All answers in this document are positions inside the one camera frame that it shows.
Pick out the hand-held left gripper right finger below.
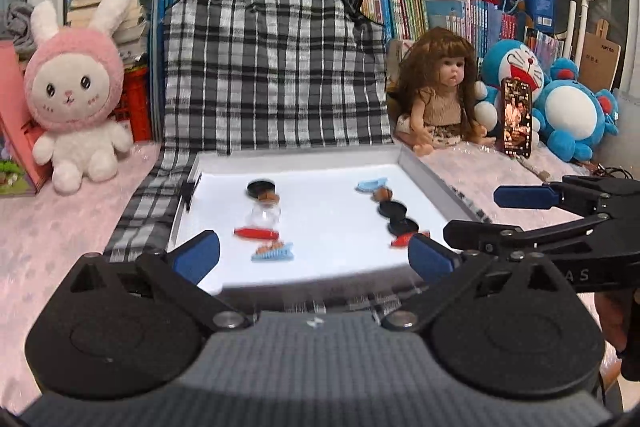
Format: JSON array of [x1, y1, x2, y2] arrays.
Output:
[[381, 233, 575, 333]]

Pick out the blue white round plush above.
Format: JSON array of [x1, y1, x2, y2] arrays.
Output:
[[531, 57, 621, 164]]

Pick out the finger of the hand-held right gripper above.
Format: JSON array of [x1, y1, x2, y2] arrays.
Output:
[[443, 213, 613, 258], [493, 175, 640, 217]]

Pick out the blue robot cat plush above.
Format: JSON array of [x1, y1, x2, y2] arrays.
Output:
[[472, 39, 551, 142]]

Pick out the grey cloth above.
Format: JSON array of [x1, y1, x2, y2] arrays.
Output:
[[0, 2, 38, 58]]

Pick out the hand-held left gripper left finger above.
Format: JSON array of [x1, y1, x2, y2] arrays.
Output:
[[64, 229, 260, 333]]

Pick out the black cables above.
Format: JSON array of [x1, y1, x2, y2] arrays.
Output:
[[575, 162, 636, 182]]

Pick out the brown-haired doll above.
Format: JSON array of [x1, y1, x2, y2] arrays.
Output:
[[387, 26, 488, 156]]

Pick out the smartphone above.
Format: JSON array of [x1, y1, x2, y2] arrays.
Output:
[[500, 77, 533, 158]]

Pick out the pale braided cable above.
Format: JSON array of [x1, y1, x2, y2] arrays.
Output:
[[515, 156, 553, 182]]

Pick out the red plastic crate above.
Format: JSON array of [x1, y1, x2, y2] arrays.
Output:
[[112, 67, 153, 142]]

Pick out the small black binder clip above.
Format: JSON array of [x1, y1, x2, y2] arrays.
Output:
[[180, 179, 201, 212]]

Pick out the black white plaid cloth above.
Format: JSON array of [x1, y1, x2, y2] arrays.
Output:
[[102, 0, 416, 315]]

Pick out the pink miniature house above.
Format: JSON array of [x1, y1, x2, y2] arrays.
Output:
[[0, 42, 53, 198]]

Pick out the white cardboard box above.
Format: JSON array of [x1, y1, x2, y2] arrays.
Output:
[[167, 146, 493, 300]]

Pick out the red pen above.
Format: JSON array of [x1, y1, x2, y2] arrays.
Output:
[[390, 231, 431, 249]]

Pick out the row of colourful books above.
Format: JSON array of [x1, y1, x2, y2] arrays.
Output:
[[360, 0, 568, 78]]

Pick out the brown cardboard board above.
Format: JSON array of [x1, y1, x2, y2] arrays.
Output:
[[580, 19, 622, 94]]

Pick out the pink bunny plush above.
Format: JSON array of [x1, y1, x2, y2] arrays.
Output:
[[24, 0, 133, 195]]

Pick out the row of thin blue books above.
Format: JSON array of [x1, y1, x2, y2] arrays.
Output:
[[149, 0, 193, 142]]

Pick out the red bottle-shaped toy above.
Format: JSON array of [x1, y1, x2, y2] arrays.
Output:
[[234, 227, 279, 241]]

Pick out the white plastic pipe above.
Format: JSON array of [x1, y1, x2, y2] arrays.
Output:
[[561, 0, 596, 60]]

